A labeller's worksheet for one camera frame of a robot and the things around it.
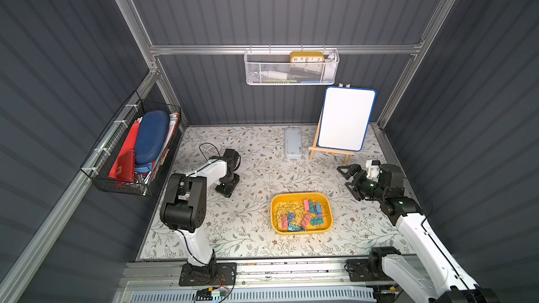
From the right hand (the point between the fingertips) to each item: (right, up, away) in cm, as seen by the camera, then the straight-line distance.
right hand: (346, 174), depth 78 cm
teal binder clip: (-10, -20, +5) cm, 23 cm away
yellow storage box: (-16, -18, +10) cm, 26 cm away
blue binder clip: (-9, -16, +8) cm, 20 cm away
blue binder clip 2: (-21, -19, +7) cm, 29 cm away
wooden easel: (0, +8, +24) cm, 25 cm away
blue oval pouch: (-70, +14, -6) cm, 72 cm away
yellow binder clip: (-25, -18, +8) cm, 32 cm away
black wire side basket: (-80, +1, -16) cm, 82 cm away
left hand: (-46, -8, +17) cm, 50 cm away
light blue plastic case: (-17, +12, +34) cm, 39 cm away
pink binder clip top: (-14, -14, +9) cm, 22 cm away
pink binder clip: (-15, -20, +6) cm, 26 cm away
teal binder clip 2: (-20, -21, +2) cm, 29 cm away
